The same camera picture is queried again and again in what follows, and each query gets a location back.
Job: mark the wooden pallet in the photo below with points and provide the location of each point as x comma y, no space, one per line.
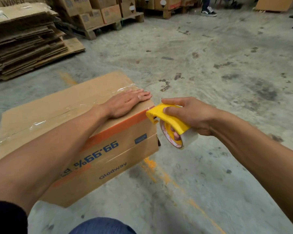
91,32
166,14

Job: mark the person's right hand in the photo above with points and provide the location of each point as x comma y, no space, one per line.
197,116

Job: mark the yellow plastic tape dispenser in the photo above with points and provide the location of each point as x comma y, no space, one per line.
171,120

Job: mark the stack of flattened cardboard sheets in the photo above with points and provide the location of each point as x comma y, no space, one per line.
26,43

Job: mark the brown cardboard box orange stripe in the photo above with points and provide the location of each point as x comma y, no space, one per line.
112,148

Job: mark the pile of brown cartons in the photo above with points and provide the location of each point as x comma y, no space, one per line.
88,19

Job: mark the blue jeans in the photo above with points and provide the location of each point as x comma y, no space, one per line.
102,226

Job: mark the person's right forearm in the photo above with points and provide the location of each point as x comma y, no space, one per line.
258,153

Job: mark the flat brown cardboard sheet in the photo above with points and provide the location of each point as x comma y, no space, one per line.
274,3

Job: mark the person's left forearm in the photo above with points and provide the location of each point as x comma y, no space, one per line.
46,153

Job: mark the clear packing tape roll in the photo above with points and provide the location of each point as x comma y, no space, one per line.
189,138

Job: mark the person's right thumb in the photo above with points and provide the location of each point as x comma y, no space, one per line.
172,111

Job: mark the person's left hand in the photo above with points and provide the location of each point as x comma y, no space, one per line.
119,104

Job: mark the person's left fingers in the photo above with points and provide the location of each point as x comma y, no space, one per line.
139,94

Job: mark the clear tape strip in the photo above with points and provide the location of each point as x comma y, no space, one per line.
70,105

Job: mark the black sleeve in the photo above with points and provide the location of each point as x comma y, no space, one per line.
7,219

